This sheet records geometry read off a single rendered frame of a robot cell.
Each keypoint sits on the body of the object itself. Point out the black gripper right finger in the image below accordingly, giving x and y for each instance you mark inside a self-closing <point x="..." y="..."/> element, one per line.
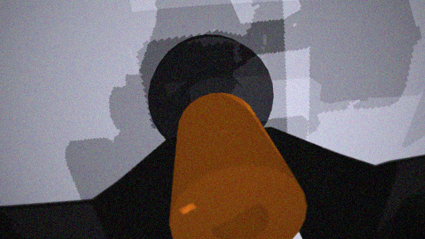
<point x="348" y="198"/>

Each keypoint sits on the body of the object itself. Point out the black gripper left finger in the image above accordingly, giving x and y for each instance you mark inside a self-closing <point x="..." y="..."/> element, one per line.
<point x="137" y="206"/>

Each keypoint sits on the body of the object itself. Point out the orange cylinder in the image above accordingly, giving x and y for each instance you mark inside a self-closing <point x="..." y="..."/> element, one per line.
<point x="230" y="181"/>

